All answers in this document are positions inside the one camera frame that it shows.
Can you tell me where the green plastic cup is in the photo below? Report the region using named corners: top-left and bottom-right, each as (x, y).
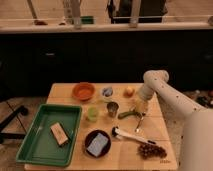
top-left (87, 107), bottom-right (99, 122)

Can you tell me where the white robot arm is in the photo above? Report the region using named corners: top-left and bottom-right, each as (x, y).
top-left (138, 70), bottom-right (213, 171)

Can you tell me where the red bowl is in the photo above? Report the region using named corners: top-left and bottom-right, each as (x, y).
top-left (72, 82), bottom-right (95, 101)

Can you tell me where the orange fruit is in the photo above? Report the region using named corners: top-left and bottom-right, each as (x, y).
top-left (124, 86), bottom-right (135, 97)

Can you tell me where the blue sponge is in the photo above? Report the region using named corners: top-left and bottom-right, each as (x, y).
top-left (87, 133), bottom-right (109, 157)

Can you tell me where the green plastic tray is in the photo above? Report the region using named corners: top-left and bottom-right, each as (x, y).
top-left (16, 104), bottom-right (82, 167)

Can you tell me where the metal cup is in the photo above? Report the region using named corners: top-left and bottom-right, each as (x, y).
top-left (107, 102), bottom-right (119, 117)

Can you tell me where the dark bowl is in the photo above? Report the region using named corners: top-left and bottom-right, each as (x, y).
top-left (84, 130), bottom-right (111, 158)

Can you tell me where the metal fork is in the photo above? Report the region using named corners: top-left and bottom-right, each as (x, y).
top-left (135, 113), bottom-right (146, 133)

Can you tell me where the wooden block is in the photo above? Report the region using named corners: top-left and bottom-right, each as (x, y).
top-left (50, 123), bottom-right (69, 146)

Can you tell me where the bunch of grapes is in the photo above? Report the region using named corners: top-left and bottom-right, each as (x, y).
top-left (138, 143), bottom-right (167, 159)

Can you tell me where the black stand leg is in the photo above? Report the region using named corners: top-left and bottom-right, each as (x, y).
top-left (0, 106), bottom-right (28, 144)

